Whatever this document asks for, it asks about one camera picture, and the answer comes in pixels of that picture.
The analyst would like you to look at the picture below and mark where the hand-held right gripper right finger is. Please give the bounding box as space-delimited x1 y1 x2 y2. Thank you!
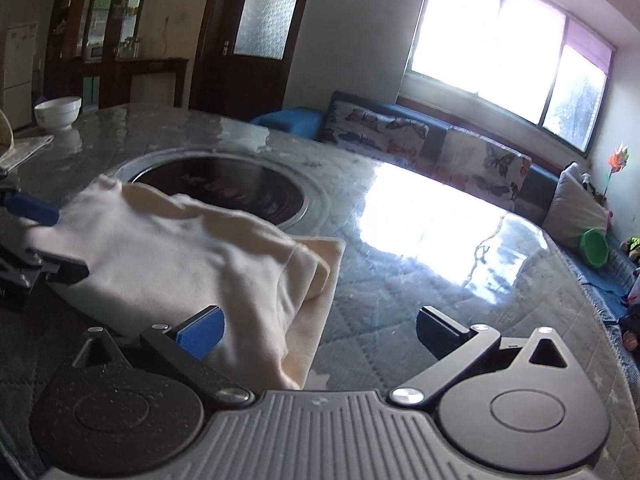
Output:
391 305 571 407

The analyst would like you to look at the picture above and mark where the window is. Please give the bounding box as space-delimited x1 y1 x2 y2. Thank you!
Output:
399 0 619 157

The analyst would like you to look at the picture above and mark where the white bowl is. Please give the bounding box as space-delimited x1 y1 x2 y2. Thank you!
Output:
34 96 83 132

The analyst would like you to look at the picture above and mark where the dark wooden sideboard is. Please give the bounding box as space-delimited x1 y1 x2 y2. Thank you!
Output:
75 57 190 109

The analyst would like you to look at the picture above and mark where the dark wooden door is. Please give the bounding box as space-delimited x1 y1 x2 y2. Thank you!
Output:
189 0 319 125

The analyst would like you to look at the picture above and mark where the butterfly print cushion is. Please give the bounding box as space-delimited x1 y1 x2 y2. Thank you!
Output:
320 100 431 167
434 126 533 214

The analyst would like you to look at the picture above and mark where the dark wooden glass cabinet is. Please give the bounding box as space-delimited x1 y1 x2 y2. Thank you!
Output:
44 0 157 111

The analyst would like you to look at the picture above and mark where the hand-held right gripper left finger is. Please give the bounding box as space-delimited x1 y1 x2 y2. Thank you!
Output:
75 305 254 406

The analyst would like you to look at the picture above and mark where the green plastic basin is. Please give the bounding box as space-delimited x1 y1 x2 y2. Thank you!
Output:
578 228 610 269

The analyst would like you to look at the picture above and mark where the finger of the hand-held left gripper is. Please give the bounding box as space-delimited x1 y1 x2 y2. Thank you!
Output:
0 172 62 227
0 240 91 311

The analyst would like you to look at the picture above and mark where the cream cloth garment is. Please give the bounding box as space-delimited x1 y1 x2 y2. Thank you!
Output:
22 174 347 391

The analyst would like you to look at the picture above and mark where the blue sofa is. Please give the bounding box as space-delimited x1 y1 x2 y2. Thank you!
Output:
249 91 640 323

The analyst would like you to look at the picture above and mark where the white refrigerator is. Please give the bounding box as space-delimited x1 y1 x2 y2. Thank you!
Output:
2 22 39 132

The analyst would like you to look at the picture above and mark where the folded grey paper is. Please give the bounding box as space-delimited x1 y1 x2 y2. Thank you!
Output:
0 133 55 172

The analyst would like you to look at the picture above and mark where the grey pillow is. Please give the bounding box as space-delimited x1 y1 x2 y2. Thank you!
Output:
542 162 612 252

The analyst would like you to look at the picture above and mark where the round black hotplate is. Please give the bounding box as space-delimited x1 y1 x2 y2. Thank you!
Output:
112 147 332 235

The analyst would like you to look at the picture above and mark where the orange pinwheel toy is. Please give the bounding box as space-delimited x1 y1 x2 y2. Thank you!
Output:
601 142 632 198

